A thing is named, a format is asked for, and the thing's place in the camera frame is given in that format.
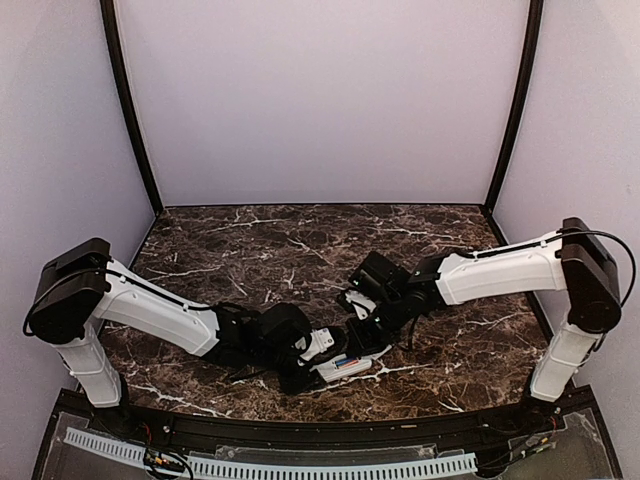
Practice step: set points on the white slotted cable duct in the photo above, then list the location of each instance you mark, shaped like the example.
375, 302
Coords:
253, 463

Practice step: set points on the black corner frame post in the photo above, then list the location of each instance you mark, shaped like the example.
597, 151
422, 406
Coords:
128, 109
516, 111

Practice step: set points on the black front table rail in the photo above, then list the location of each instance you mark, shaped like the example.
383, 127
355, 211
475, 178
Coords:
483, 429

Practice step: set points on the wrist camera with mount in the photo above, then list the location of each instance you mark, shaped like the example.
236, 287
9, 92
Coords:
320, 343
353, 301

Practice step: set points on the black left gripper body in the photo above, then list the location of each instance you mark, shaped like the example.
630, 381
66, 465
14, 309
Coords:
292, 386

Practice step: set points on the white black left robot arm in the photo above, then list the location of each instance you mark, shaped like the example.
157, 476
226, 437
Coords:
86, 283

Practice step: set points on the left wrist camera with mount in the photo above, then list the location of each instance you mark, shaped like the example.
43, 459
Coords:
320, 343

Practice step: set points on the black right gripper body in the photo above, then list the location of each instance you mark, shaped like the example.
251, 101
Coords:
374, 338

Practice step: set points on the black left corner frame post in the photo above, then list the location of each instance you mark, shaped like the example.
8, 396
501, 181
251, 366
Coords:
128, 109

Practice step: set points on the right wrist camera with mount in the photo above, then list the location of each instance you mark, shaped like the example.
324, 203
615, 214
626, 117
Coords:
353, 301

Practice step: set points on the white remote control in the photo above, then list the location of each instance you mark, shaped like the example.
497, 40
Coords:
329, 373

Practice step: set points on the black right corner frame post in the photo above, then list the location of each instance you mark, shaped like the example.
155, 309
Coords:
516, 111

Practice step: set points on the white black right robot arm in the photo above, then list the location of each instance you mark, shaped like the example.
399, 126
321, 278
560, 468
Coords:
571, 259

